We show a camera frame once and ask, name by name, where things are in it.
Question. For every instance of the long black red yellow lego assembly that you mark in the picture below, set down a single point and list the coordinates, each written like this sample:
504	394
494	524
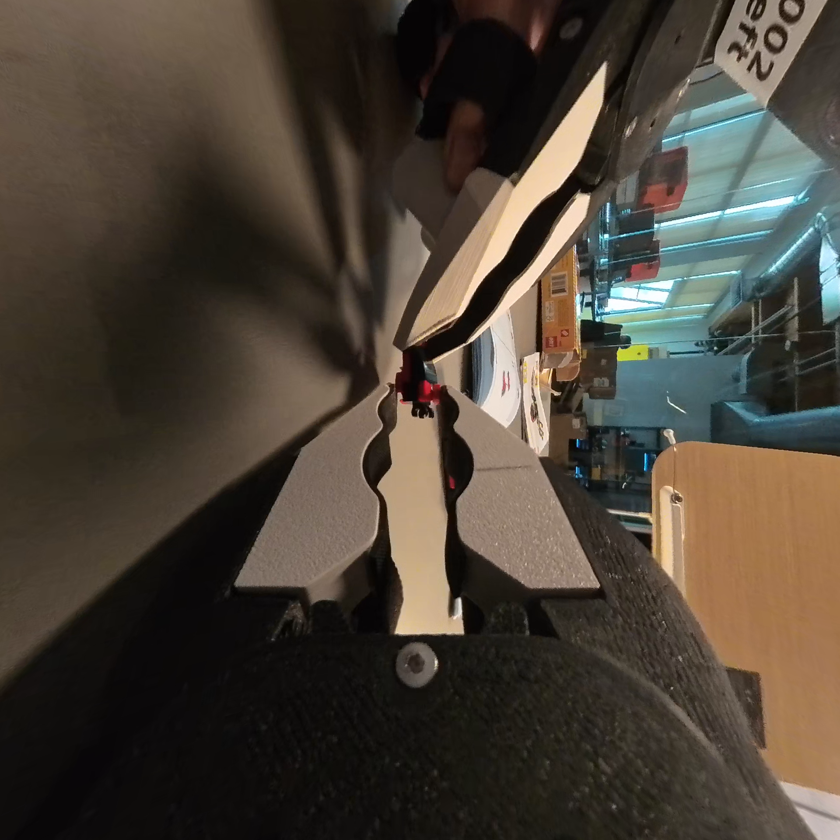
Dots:
451	482

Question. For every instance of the small red lego piece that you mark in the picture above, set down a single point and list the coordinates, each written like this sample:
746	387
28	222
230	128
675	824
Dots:
433	392

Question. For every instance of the red black lego clip assembly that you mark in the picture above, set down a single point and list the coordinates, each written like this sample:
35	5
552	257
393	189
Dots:
413	380

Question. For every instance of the person's left hand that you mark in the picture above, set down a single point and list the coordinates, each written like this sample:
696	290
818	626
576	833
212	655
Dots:
467	144

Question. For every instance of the yellow cardboard lego box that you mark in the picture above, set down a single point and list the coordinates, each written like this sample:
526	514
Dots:
561	308

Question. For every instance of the open instruction booklet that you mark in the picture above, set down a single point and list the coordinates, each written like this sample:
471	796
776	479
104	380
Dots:
499	380

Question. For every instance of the closed booklet with colourful cover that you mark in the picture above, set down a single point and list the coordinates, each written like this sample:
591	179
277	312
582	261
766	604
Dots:
535	407

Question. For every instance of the red black tool case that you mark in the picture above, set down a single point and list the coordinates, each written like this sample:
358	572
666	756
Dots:
663	177

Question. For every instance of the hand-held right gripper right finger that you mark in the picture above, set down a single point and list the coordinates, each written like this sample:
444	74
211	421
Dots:
525	525

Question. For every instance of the dark blue sofa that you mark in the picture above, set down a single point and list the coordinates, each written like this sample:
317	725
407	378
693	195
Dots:
774	423

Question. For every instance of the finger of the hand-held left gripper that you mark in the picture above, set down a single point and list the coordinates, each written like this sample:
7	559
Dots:
558	243
525	197

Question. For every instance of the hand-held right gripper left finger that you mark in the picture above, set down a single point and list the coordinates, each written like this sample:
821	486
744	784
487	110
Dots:
315	525

